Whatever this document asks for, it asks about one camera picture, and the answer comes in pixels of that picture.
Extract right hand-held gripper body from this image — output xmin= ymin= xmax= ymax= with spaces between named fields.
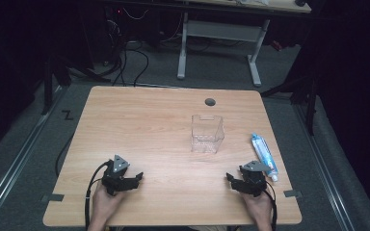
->
xmin=238 ymin=160 xmax=273 ymax=197

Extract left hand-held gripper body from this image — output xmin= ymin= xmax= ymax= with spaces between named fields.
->
xmin=100 ymin=154 xmax=135 ymax=197

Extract blue white toothpaste tube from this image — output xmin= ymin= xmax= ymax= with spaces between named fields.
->
xmin=251 ymin=132 xmax=279 ymax=183

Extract clear plastic container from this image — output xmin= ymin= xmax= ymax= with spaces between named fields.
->
xmin=191 ymin=114 xmax=225 ymax=154

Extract person's right hand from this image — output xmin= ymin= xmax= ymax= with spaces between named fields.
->
xmin=241 ymin=192 xmax=274 ymax=222

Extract person's left hand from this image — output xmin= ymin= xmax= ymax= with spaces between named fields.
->
xmin=91 ymin=184 xmax=125 ymax=222

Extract grey tape strip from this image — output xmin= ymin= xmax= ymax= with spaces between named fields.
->
xmin=40 ymin=192 xmax=66 ymax=203
xmin=282 ymin=189 xmax=304 ymax=198

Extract person's legs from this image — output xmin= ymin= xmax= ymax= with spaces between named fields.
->
xmin=186 ymin=225 xmax=240 ymax=231

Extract black metal stand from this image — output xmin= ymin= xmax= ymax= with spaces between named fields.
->
xmin=259 ymin=75 xmax=320 ymax=137
xmin=40 ymin=55 xmax=112 ymax=116

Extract white-legged wooden desk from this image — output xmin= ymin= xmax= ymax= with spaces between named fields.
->
xmin=175 ymin=0 xmax=313 ymax=88

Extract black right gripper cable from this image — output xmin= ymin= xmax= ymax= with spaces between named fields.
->
xmin=263 ymin=180 xmax=278 ymax=231

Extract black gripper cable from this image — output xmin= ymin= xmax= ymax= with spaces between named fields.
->
xmin=263 ymin=180 xmax=278 ymax=231
xmin=84 ymin=161 xmax=111 ymax=231

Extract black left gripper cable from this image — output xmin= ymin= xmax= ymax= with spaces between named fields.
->
xmin=84 ymin=161 xmax=111 ymax=231

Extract thin black floor cable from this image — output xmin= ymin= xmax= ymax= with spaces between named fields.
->
xmin=54 ymin=134 xmax=75 ymax=178

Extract metal floor rail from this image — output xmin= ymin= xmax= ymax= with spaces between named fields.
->
xmin=0 ymin=86 xmax=69 ymax=225
xmin=293 ymin=104 xmax=358 ymax=231

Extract looped black floor cable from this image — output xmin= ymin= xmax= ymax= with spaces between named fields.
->
xmin=126 ymin=47 xmax=150 ymax=88

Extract black cable bundle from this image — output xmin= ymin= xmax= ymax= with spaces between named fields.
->
xmin=104 ymin=18 xmax=128 ymax=87

